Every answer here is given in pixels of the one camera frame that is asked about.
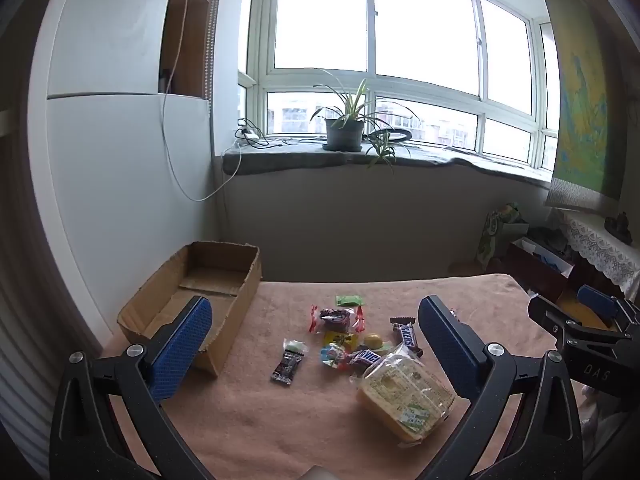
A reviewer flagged window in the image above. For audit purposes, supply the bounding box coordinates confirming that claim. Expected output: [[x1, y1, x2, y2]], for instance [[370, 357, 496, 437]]
[[237, 0, 561, 171]]

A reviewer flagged white radiator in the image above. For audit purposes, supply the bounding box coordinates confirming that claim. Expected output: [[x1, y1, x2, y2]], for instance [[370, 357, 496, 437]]
[[0, 280, 66, 461]]

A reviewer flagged brown chocolate bar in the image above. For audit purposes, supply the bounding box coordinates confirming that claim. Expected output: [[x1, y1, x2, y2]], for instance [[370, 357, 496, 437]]
[[390, 316, 425, 358], [345, 349, 383, 373]]

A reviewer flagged wall map poster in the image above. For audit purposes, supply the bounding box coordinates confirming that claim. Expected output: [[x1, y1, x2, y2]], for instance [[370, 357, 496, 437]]
[[532, 0, 626, 211]]

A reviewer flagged grey cloth pile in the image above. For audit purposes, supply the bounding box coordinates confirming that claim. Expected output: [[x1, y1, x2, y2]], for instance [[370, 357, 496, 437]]
[[530, 227, 571, 261]]

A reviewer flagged packet of sliced bread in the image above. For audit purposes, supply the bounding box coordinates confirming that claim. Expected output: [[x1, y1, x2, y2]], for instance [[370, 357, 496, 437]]
[[356, 353, 458, 447]]

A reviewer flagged dark figurine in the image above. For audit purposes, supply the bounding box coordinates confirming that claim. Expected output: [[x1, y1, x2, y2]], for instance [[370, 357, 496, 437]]
[[605, 212, 633, 246]]

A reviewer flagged white cabinet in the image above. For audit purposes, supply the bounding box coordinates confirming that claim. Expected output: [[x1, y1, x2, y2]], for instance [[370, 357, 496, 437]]
[[27, 0, 221, 341]]

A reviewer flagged white lace cloth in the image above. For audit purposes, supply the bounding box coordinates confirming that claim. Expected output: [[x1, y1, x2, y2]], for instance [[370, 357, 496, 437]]
[[555, 207, 640, 296]]

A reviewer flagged pink blanket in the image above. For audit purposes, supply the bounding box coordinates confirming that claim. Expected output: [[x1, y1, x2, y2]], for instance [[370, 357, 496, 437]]
[[100, 272, 591, 480]]

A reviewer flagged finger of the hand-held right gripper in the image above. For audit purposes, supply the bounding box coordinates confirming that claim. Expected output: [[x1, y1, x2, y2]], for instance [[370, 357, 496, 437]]
[[528, 296, 629, 346], [577, 285, 640, 331]]

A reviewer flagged white cable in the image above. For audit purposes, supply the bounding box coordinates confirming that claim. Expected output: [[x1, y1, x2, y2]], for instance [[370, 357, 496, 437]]
[[161, 0, 243, 202]]

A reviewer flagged yellow candy packet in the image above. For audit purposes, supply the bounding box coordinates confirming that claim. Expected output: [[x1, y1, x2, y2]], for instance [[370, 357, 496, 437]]
[[322, 331, 360, 352]]

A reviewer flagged green patterned bag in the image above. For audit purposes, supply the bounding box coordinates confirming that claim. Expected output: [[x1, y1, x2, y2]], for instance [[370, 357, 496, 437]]
[[477, 202, 531, 266]]

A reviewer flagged dark candy red twist wrapper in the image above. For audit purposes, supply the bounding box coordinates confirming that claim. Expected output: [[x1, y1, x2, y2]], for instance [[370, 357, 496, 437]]
[[309, 305, 353, 334]]

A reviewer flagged brown cardboard box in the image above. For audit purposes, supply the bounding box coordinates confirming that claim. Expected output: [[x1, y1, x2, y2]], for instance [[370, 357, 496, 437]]
[[117, 241, 262, 377]]

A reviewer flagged wooden shelf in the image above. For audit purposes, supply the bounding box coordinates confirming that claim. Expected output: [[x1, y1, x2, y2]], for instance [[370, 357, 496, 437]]
[[160, 0, 226, 101]]

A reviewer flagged spider plant in grey pot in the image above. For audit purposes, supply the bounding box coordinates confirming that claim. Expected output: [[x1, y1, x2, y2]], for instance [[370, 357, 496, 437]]
[[310, 69, 418, 173]]

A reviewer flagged black ring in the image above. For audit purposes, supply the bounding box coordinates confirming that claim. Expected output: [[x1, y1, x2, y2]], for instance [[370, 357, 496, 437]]
[[367, 129, 414, 144]]

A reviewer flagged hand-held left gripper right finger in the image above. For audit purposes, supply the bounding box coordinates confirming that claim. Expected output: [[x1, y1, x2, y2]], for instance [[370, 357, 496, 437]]
[[419, 296, 583, 480]]

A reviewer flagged dark candy clear wrapper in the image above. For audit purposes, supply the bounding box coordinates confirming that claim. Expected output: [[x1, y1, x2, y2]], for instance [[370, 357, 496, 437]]
[[271, 338, 306, 387]]

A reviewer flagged colourful round candy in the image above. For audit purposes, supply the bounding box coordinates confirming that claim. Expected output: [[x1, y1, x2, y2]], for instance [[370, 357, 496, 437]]
[[320, 344, 351, 368]]

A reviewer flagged black cable bundle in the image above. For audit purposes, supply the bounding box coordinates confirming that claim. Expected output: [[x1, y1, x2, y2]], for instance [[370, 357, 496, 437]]
[[235, 118, 286, 150]]

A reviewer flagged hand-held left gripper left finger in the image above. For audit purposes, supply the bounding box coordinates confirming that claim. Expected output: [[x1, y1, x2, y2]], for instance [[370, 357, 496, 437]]
[[50, 296, 216, 480]]

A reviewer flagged red-brown box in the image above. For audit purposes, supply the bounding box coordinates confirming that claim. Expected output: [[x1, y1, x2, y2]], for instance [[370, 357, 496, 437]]
[[505, 237, 576, 301]]

